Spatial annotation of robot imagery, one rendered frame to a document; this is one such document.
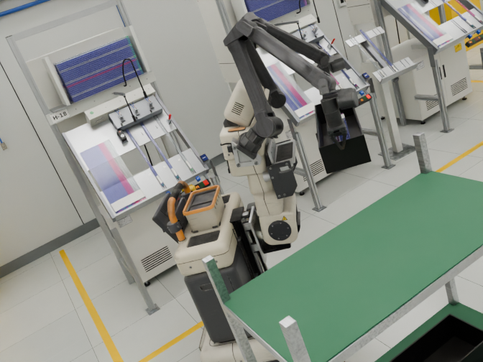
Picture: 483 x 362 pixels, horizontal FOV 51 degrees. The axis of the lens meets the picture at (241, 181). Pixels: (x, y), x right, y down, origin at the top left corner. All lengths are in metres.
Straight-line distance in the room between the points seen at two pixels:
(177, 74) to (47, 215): 1.89
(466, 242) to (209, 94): 4.23
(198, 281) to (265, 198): 0.47
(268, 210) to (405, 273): 0.93
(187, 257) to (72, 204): 3.07
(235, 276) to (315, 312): 0.90
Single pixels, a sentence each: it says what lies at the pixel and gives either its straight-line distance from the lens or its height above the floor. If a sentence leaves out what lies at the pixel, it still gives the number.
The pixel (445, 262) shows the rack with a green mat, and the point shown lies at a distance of 1.45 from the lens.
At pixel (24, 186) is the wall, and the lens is 5.07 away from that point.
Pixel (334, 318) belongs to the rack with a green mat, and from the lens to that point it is 1.34.
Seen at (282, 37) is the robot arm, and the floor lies 1.49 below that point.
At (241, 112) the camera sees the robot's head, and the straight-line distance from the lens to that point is 2.06.
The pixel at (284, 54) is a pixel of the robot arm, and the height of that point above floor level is 1.48.
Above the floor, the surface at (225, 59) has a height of 1.20.
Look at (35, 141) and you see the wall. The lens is 5.01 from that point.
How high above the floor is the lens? 1.80
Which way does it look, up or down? 22 degrees down
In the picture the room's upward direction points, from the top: 20 degrees counter-clockwise
